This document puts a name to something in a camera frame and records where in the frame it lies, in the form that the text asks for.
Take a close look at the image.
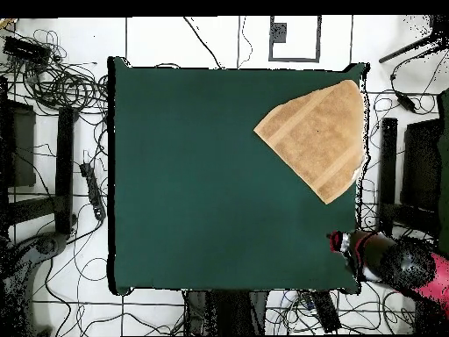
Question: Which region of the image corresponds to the tan terry towel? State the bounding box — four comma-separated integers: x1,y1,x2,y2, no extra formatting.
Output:
253,79,367,205

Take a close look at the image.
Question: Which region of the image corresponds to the dark flat panel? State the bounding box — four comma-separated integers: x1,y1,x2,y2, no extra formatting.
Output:
400,118,443,212
0,99,37,189

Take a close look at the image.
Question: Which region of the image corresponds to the black rectangular box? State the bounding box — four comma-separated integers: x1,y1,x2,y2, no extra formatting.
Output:
310,290,342,333

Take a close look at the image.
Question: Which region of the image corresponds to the black horizontal beam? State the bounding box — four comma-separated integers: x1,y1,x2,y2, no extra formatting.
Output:
0,195,59,226
378,202,439,234

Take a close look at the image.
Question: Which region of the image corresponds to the dark green table cloth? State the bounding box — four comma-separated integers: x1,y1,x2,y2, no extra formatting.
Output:
106,55,370,297

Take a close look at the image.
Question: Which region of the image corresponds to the black rod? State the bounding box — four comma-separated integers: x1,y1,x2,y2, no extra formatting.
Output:
378,31,449,64

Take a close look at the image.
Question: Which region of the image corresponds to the black power strip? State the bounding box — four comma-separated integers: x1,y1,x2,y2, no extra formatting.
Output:
79,161,107,221

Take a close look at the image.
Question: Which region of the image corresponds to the dark curved stand base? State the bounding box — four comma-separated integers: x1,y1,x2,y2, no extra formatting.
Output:
0,231,69,336

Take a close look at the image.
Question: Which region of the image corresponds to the black adapter box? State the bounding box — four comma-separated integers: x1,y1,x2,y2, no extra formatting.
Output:
3,35,52,66

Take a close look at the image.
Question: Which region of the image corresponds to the black cable tangle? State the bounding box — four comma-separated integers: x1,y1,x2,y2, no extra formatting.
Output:
265,280,417,334
0,28,110,117

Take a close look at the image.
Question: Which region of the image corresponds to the black upright post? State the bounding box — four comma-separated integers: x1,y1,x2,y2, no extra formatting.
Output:
54,106,76,235
376,117,398,236

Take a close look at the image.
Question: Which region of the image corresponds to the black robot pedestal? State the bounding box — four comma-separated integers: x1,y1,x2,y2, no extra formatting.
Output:
183,289,269,336

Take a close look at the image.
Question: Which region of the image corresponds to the black cable with inline adapter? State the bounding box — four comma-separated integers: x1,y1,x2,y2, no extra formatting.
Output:
389,45,439,115

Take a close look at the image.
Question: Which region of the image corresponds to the grey square floor frame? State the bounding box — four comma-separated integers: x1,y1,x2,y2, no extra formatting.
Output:
268,15,322,63

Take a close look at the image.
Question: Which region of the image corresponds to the long black cable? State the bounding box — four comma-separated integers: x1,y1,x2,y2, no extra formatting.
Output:
182,16,225,70

